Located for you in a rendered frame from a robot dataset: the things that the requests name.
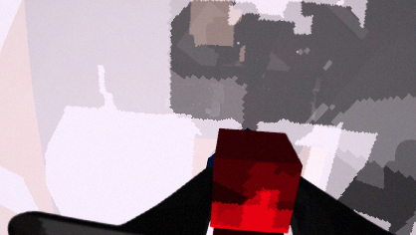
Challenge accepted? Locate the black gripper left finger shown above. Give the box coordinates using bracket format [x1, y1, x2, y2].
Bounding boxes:
[7, 167, 213, 235]

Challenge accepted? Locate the blue cube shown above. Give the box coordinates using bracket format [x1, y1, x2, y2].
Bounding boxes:
[206, 127, 250, 168]

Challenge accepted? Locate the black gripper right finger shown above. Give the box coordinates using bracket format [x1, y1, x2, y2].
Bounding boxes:
[290, 176, 394, 235]

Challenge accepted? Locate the red cube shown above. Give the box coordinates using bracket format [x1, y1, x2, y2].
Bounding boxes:
[213, 227, 284, 235]
[210, 128, 303, 234]

